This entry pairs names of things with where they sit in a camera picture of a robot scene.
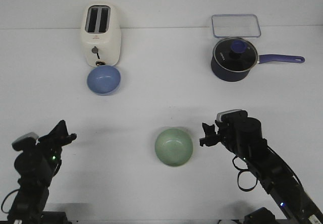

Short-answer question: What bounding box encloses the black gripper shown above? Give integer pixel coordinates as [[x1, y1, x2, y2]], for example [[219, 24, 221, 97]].
[[32, 120, 77, 163], [199, 111, 248, 147]]

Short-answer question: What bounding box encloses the green bowl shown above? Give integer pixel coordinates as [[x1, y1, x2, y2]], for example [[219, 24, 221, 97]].
[[154, 128, 193, 167]]

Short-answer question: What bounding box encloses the blue bowl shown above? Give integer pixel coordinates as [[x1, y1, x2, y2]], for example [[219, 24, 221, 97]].
[[86, 65, 121, 95]]

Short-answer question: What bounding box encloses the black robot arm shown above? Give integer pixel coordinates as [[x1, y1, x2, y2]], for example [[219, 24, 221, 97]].
[[5, 120, 77, 223], [199, 109, 322, 223]]

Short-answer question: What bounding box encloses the dark blue saucepan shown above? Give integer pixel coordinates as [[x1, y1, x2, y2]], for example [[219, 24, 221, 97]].
[[210, 54, 305, 82]]

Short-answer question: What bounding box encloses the glass pot lid blue knob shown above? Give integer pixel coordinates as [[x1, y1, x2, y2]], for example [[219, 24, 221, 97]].
[[213, 37, 258, 63]]

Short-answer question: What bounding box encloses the clear container blue rim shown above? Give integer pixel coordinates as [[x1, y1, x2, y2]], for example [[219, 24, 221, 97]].
[[211, 14, 261, 38]]

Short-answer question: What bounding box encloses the white two-slot toaster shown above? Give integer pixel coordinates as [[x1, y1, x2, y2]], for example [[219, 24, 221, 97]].
[[80, 2, 122, 67]]

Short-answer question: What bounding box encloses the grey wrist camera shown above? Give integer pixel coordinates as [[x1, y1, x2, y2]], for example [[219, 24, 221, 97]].
[[12, 132, 38, 151], [215, 109, 242, 125]]

